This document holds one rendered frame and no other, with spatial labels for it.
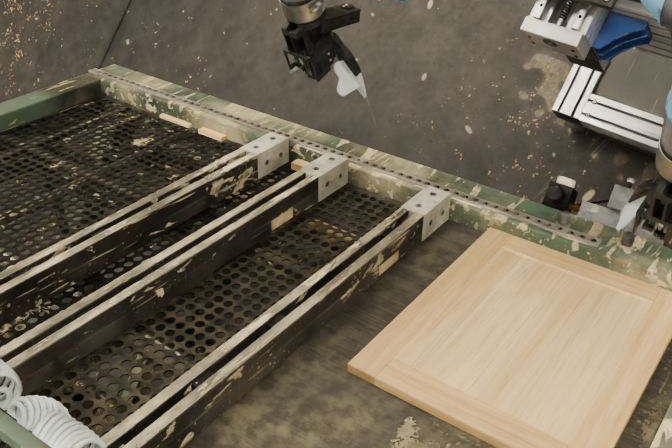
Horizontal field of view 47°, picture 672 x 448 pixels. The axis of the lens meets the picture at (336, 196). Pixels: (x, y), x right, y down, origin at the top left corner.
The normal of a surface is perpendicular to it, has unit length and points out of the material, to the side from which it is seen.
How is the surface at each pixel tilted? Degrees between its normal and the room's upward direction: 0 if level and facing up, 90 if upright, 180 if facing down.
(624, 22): 0
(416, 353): 54
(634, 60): 0
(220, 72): 0
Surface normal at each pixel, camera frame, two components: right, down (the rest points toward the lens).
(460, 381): 0.02, -0.87
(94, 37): -0.47, -0.18
